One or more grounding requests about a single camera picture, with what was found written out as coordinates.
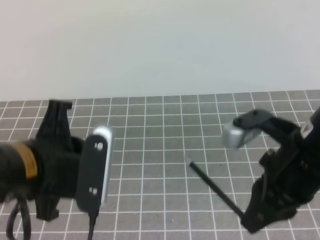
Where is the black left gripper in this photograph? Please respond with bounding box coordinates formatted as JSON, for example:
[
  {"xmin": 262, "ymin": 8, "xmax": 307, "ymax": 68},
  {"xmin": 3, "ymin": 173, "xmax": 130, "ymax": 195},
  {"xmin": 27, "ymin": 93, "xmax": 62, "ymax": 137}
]
[{"xmin": 34, "ymin": 99, "xmax": 84, "ymax": 221}]

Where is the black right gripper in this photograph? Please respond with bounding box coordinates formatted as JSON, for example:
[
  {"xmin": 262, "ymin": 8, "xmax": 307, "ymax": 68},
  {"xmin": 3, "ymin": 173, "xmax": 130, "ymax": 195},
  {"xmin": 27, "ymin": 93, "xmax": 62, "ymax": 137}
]
[{"xmin": 240, "ymin": 116, "xmax": 320, "ymax": 233}]

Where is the black pen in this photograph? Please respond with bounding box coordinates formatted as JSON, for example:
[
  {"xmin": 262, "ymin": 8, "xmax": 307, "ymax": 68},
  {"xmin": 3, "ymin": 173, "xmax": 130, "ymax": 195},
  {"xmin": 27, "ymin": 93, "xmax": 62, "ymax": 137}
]
[{"xmin": 184, "ymin": 155, "xmax": 244, "ymax": 218}]

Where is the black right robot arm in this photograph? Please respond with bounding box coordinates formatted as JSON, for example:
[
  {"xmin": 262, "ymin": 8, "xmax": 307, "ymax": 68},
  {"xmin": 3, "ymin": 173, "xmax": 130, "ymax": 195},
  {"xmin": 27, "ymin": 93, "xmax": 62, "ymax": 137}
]
[{"xmin": 233, "ymin": 109, "xmax": 320, "ymax": 234}]

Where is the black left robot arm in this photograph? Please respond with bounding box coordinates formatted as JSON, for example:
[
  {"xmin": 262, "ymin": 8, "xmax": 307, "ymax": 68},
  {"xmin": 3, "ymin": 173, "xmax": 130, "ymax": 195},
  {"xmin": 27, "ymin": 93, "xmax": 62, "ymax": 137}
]
[{"xmin": 0, "ymin": 99, "xmax": 84, "ymax": 221}]

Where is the grey grid tablecloth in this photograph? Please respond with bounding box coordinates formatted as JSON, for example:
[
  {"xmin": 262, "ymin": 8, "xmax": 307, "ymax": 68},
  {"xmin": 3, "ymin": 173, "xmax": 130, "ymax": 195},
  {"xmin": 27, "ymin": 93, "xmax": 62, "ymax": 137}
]
[{"xmin": 0, "ymin": 90, "xmax": 320, "ymax": 240}]

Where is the black camera cable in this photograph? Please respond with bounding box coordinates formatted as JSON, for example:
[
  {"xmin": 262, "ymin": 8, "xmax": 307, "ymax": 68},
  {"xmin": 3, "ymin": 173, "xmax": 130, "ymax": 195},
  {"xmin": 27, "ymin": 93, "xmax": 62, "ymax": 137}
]
[{"xmin": 6, "ymin": 197, "xmax": 32, "ymax": 240}]

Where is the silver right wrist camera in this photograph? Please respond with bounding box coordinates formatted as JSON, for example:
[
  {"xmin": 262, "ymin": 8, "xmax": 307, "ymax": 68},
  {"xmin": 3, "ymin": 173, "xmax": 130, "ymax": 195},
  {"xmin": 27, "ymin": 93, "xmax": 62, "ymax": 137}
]
[{"xmin": 222, "ymin": 122, "xmax": 262, "ymax": 149}]

